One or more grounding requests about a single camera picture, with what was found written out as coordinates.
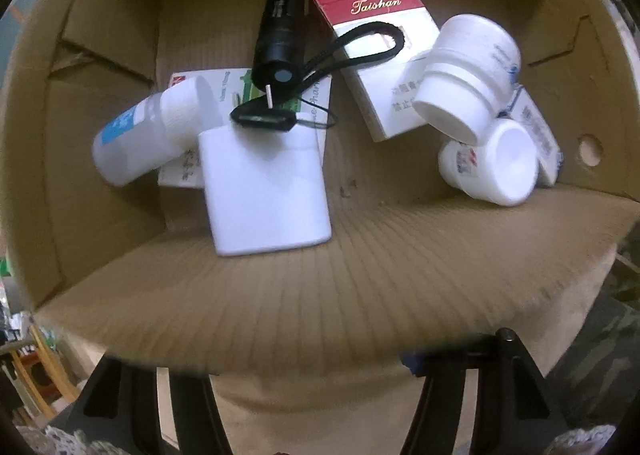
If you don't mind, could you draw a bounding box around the white box with blue print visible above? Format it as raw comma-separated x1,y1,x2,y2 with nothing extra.
500,85,563,187

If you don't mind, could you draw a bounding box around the brown cardboard box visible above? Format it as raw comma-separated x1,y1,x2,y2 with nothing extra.
7,0,640,378

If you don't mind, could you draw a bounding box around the wooden chair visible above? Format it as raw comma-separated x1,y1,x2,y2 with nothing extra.
0,322,81,421

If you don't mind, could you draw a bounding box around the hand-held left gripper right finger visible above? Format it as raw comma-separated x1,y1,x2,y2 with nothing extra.
400,327,553,455

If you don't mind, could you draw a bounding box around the white bottle with blue label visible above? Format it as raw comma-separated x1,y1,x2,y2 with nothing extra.
91,76,221,186

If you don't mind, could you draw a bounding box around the green and white medicine box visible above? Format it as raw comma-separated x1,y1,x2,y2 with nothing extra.
157,67,333,188

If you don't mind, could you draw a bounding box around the large white pill bottle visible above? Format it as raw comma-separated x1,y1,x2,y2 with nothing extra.
411,14,522,144

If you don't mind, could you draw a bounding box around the small white jar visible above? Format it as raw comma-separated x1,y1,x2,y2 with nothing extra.
438,117,540,207

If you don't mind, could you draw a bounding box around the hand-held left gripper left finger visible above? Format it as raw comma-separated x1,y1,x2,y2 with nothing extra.
62,355,223,455

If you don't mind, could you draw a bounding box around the red and white cigarette pack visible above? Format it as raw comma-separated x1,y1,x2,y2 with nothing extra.
308,0,453,143

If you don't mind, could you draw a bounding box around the camouflage cloth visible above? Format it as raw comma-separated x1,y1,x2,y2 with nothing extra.
545,235,640,436

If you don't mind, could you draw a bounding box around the white power bank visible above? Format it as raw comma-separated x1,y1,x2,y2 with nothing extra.
197,125,332,257

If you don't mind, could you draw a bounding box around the black flashlight with lanyard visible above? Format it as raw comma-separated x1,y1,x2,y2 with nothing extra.
230,0,406,133

